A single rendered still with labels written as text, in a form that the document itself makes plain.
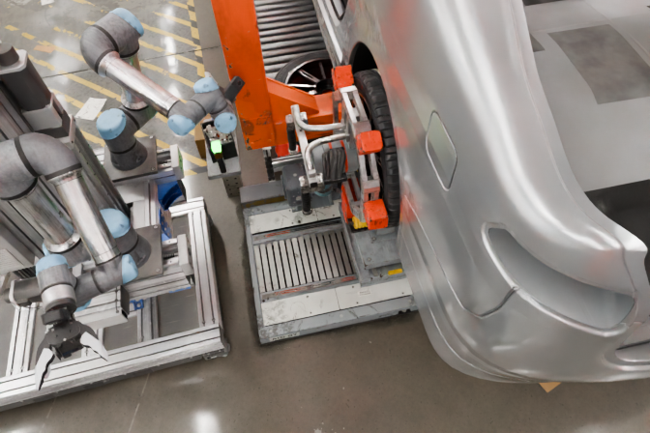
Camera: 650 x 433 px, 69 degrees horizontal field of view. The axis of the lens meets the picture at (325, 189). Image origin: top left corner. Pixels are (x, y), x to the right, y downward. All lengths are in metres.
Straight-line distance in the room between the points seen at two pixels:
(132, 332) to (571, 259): 1.98
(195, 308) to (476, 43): 1.80
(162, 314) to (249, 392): 0.55
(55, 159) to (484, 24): 1.12
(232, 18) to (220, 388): 1.66
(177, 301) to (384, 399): 1.08
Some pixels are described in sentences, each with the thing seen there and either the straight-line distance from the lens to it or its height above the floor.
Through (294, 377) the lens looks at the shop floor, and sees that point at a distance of 2.45.
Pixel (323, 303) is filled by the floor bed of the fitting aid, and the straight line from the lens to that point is 2.48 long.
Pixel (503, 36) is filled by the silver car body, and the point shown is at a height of 1.73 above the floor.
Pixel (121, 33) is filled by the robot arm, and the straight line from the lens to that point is 1.81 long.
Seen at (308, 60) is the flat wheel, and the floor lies 0.50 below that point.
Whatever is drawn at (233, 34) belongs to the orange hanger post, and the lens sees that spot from 2.05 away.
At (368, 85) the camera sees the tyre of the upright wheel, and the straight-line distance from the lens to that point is 1.81.
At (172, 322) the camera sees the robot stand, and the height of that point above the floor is 0.21.
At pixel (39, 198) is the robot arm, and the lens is 1.58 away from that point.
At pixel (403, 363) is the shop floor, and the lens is 2.47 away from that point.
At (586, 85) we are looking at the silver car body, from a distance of 2.23.
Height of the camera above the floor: 2.35
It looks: 53 degrees down
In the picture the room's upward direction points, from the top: 3 degrees counter-clockwise
